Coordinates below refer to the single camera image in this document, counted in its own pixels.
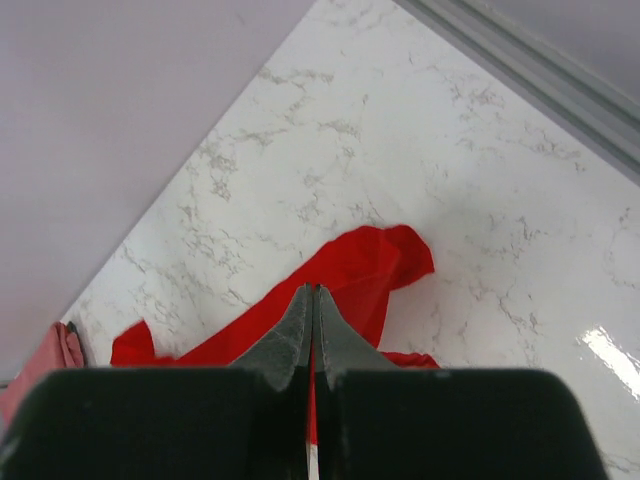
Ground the red t shirt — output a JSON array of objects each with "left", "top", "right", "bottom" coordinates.
[{"left": 109, "top": 224, "right": 441, "bottom": 480}]

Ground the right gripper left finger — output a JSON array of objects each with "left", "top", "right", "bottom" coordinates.
[{"left": 230, "top": 284, "right": 311, "bottom": 390}]

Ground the folded pink t shirt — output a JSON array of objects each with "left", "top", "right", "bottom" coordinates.
[{"left": 1, "top": 322, "right": 87, "bottom": 426}]

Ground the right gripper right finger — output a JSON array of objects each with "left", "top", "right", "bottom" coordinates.
[{"left": 312, "top": 285, "right": 399, "bottom": 390}]

